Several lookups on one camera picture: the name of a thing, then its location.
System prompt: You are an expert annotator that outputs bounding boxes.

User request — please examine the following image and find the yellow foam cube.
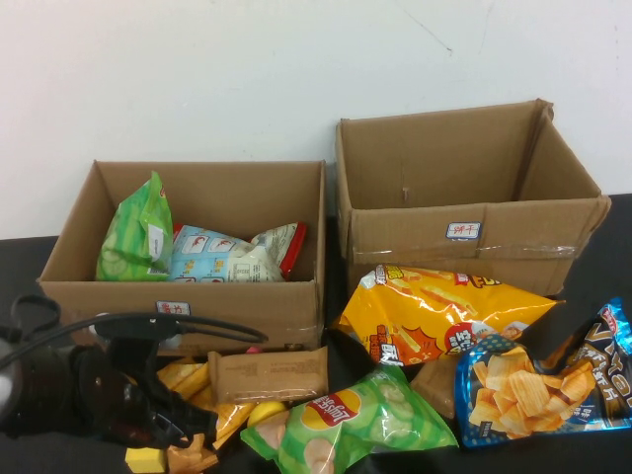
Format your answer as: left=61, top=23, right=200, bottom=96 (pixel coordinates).
left=124, top=446, right=169, bottom=474

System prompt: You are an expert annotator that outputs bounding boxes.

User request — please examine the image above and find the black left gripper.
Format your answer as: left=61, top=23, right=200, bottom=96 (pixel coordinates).
left=106, top=338, right=219, bottom=449

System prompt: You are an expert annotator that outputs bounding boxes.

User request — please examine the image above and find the tall taped cardboard box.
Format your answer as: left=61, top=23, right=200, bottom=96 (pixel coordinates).
left=334, top=98, right=612, bottom=297

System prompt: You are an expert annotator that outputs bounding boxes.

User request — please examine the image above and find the orange yellow fries snack bag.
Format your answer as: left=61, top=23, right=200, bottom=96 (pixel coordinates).
left=335, top=264, right=564, bottom=367

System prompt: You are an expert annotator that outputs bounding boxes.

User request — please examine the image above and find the yellow toy lemon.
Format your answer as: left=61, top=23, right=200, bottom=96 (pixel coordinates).
left=246, top=400, right=287, bottom=429

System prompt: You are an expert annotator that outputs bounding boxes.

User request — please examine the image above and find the brown wrapped biscuit packet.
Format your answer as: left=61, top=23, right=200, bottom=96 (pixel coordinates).
left=206, top=345, right=330, bottom=406

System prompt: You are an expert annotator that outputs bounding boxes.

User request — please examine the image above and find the blue ridged chip bag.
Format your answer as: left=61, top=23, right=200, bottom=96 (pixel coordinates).
left=453, top=296, right=632, bottom=449

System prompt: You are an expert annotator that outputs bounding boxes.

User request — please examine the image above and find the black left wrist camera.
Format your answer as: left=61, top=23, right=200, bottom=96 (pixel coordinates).
left=92, top=314, right=182, bottom=347

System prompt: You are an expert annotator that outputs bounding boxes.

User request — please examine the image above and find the wide low cardboard box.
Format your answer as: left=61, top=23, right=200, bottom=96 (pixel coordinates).
left=37, top=160, right=327, bottom=357

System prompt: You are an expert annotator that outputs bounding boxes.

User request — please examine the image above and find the small brown snack packet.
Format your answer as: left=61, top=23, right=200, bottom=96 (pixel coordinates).
left=408, top=359, right=458, bottom=421

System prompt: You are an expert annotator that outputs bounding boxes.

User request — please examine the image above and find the crumpled golden yellow snack bag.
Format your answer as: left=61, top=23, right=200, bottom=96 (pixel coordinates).
left=157, top=359, right=256, bottom=474

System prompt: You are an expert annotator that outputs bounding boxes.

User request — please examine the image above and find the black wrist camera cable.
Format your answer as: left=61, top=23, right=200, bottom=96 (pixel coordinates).
left=0, top=315, right=271, bottom=370

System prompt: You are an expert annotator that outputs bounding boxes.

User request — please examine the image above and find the red white blue snack bag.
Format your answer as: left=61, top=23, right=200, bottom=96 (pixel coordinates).
left=167, top=221, right=308, bottom=283

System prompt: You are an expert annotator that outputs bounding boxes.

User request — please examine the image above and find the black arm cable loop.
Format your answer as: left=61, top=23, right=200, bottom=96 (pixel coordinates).
left=9, top=294, right=63, bottom=343

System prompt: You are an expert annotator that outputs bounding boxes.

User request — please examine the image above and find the green Lay's chip bag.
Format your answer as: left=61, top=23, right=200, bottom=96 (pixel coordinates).
left=96, top=171, right=175, bottom=282
left=239, top=364, right=459, bottom=474

